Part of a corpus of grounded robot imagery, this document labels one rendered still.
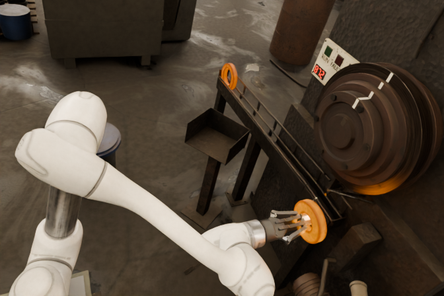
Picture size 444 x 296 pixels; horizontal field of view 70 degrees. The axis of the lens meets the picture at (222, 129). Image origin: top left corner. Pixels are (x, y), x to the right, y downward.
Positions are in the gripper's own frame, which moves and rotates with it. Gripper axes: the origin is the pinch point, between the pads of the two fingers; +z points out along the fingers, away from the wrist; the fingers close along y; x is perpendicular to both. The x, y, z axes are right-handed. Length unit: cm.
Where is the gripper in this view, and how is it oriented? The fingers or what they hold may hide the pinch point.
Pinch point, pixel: (310, 218)
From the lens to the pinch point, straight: 121.5
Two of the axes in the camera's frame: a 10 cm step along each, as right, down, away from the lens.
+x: 1.5, -7.5, -6.5
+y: 3.5, 6.5, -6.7
